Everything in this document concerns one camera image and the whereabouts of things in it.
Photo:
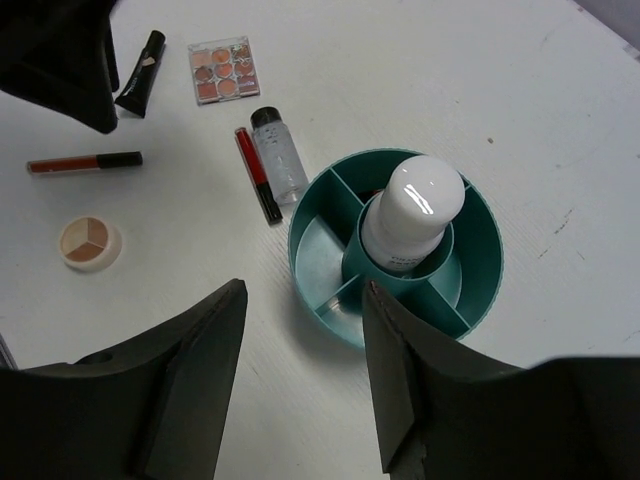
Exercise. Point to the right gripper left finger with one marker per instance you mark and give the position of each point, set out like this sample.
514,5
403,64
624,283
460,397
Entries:
151,407

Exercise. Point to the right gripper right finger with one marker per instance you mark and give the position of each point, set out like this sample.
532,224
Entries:
445,411

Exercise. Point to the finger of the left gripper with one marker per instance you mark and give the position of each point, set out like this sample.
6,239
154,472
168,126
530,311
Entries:
60,55

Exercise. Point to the black squeeze tube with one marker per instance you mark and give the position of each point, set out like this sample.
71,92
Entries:
134,97

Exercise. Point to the brown lip gloss tube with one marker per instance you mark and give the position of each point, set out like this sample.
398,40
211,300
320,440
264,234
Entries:
85,163

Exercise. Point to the white lotion bottle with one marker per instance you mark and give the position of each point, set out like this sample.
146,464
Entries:
406,221

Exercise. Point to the dark red lip gloss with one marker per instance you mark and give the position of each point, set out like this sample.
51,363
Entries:
258,176

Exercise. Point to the eyeshadow palette clear case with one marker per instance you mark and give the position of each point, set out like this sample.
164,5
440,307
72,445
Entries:
223,70

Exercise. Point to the round beige powder compact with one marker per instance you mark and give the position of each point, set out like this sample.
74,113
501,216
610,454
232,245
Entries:
89,244

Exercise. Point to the teal round organizer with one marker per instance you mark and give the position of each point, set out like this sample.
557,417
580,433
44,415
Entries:
452,289

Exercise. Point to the clear bottle black cap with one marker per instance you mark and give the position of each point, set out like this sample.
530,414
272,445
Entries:
279,156

